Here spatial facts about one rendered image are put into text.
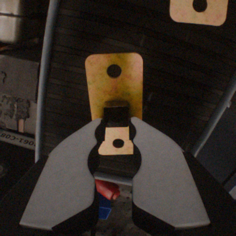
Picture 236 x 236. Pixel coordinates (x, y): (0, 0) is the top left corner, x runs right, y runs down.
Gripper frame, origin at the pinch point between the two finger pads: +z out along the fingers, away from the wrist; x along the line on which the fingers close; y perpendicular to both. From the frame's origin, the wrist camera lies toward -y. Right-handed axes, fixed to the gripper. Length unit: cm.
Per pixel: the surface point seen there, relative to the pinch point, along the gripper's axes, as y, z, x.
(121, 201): 78, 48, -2
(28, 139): 9.0, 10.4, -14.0
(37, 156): 4.0, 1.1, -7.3
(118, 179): 7.2, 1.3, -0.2
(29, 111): 4.2, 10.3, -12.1
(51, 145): 3.3, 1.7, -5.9
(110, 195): 10.7, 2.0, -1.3
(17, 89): 0.0, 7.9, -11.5
